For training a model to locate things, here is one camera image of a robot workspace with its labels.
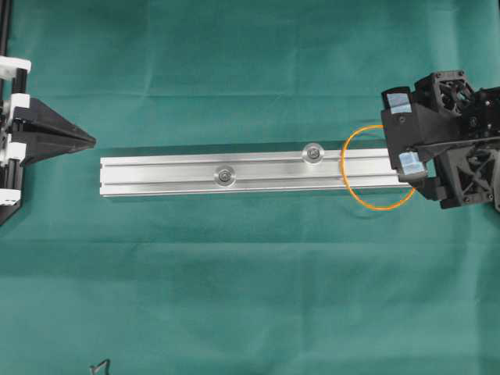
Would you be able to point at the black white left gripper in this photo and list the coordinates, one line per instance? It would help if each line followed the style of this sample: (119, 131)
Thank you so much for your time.
(35, 116)

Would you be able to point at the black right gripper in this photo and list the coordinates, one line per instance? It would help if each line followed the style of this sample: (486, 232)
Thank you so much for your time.
(452, 125)

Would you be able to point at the orange rubber band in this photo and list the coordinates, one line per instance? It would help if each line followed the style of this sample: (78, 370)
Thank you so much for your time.
(344, 177)

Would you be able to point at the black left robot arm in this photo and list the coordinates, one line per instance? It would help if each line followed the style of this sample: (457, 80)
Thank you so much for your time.
(12, 175)

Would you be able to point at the silver shaft pulley far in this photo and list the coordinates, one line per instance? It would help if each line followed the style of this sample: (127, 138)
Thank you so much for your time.
(313, 153)

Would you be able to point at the silver shaft pulley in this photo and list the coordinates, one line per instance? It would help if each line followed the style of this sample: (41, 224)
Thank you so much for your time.
(313, 153)
(224, 176)

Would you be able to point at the silver shaft pulley near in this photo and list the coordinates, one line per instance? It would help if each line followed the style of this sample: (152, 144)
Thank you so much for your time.
(224, 176)

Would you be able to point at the green table cloth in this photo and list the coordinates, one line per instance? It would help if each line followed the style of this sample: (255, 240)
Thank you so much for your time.
(258, 283)

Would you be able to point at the aluminium extrusion rail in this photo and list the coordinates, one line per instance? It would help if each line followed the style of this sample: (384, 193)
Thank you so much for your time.
(185, 174)

